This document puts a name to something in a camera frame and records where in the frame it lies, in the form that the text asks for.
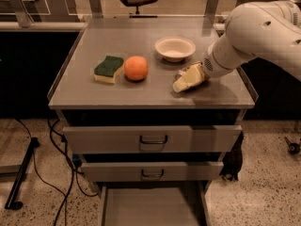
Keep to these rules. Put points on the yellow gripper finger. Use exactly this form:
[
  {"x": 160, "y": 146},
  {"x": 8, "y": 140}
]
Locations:
[{"x": 194, "y": 76}]

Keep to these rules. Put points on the orange fruit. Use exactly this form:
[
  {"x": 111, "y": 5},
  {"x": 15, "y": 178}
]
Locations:
[{"x": 136, "y": 68}]

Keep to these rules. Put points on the green yellow sponge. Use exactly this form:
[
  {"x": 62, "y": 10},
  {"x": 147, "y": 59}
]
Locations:
[{"x": 109, "y": 69}]

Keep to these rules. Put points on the bottom grey drawer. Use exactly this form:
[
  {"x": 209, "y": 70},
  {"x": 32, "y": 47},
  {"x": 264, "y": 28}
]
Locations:
[{"x": 162, "y": 204}]

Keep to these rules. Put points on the white bowl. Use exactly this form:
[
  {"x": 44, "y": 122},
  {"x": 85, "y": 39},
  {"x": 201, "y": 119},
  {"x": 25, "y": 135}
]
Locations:
[{"x": 175, "y": 49}]

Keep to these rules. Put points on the middle grey drawer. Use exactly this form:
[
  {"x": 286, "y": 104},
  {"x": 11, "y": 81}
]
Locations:
[{"x": 151, "y": 171}]

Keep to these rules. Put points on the top grey drawer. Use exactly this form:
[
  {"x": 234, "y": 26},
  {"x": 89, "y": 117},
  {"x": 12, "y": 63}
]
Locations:
[{"x": 152, "y": 139}]

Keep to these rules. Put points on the black caster wheel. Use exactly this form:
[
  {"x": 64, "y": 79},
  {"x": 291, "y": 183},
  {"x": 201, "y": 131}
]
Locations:
[{"x": 293, "y": 147}]

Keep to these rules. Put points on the black bag behind cabinet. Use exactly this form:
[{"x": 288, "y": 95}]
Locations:
[{"x": 233, "y": 161}]

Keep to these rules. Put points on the grey drawer cabinet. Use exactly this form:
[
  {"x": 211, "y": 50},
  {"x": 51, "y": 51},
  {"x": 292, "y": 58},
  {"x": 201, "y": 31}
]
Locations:
[{"x": 80, "y": 100}]

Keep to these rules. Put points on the clear acrylic barrier panel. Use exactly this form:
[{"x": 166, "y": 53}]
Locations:
[{"x": 125, "y": 0}]

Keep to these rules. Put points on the black table leg base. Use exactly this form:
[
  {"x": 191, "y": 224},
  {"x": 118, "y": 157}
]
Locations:
[{"x": 11, "y": 203}]

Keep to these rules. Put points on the grey drawer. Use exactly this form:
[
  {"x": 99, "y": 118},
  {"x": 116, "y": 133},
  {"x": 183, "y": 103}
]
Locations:
[
  {"x": 162, "y": 204},
  {"x": 151, "y": 171},
  {"x": 152, "y": 139}
]

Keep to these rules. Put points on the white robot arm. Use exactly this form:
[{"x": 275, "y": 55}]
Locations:
[{"x": 267, "y": 30}]

